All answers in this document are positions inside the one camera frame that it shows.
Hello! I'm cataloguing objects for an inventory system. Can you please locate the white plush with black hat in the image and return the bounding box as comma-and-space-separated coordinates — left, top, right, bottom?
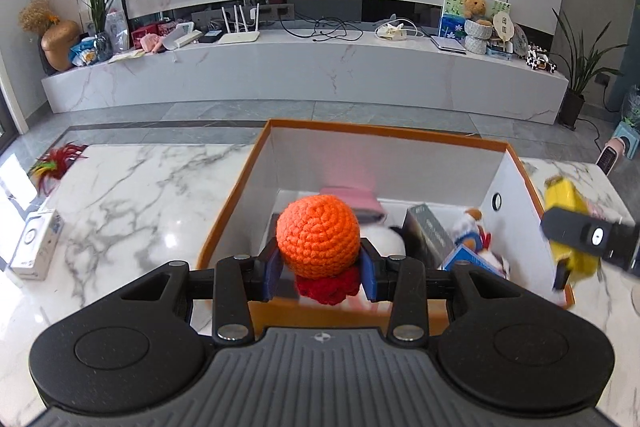
360, 225, 406, 257

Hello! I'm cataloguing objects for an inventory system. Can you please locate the dark illustrated book box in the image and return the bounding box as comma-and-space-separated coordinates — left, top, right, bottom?
401, 204, 454, 269

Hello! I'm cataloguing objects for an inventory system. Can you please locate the brown white plush dog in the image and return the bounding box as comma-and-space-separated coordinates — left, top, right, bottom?
449, 208, 510, 279

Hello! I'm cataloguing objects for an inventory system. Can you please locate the pink foam block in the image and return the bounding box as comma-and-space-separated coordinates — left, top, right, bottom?
320, 186, 386, 225

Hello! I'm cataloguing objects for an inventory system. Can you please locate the orange crochet ball toy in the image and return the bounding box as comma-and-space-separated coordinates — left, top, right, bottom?
276, 194, 360, 306

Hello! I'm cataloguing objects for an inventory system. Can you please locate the large orange storage box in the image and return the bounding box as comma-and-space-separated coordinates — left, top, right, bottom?
196, 119, 575, 309

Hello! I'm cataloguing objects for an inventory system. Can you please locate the potted green plant right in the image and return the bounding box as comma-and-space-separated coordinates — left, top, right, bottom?
553, 9, 627, 130

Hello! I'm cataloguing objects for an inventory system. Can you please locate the white small carton box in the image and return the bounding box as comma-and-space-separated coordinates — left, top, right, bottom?
9, 209, 64, 281

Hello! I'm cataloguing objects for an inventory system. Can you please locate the red feather toy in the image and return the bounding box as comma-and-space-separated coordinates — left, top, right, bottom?
28, 142, 88, 195

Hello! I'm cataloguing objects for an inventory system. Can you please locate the white wifi router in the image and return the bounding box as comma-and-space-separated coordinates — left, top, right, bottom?
218, 4, 260, 44

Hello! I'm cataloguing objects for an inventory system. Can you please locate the white power strip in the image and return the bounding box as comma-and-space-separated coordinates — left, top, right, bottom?
374, 18, 425, 41

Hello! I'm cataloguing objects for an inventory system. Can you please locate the teddy bear on cups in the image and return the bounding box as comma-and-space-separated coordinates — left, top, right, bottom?
462, 0, 494, 55

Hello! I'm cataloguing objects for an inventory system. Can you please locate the painted picture board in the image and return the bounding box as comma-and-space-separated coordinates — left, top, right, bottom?
438, 0, 511, 40

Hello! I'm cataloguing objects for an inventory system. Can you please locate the green leaf plant in vase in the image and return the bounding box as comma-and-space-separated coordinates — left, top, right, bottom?
87, 0, 114, 63

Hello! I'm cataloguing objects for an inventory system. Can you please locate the gold vase with dried flowers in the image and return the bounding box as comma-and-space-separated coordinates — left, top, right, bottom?
17, 0, 81, 72

